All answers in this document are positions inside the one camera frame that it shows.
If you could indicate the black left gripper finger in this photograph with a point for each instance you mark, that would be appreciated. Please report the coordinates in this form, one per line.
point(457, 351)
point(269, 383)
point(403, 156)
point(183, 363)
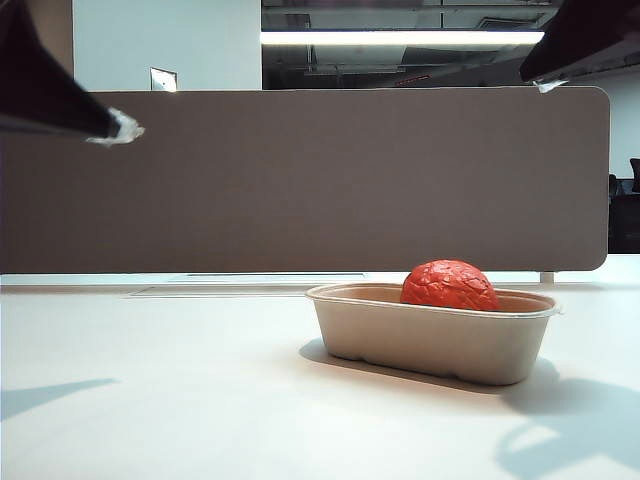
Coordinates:
point(35, 95)

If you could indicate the grey-brown desk divider panel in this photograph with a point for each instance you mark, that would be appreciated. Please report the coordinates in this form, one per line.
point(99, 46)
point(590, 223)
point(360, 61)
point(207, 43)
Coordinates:
point(325, 190)

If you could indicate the black office chair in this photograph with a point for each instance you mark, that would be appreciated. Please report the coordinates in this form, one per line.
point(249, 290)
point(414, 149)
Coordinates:
point(627, 215)

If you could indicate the wrinkled orange fruit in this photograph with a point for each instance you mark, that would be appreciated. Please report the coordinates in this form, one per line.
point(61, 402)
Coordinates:
point(450, 285)

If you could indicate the white divider support foot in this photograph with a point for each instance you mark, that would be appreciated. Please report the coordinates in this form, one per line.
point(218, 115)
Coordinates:
point(547, 278)

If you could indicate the long white ceiling light strip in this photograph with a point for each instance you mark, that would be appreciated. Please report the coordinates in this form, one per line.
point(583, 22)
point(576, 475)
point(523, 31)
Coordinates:
point(400, 37)

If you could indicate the beige round column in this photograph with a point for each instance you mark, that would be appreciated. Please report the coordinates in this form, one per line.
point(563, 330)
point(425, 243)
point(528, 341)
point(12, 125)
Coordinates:
point(55, 40)

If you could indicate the white wall switch plate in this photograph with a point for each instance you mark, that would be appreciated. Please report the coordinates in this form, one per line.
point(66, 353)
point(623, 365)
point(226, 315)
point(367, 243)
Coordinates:
point(164, 80)

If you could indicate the beige paper lunchbox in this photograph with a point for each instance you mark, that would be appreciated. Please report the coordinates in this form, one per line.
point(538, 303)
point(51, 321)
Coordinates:
point(430, 347)

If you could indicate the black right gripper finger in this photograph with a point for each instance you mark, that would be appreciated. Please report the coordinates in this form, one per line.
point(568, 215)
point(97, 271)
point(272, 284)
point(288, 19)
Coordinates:
point(585, 42)

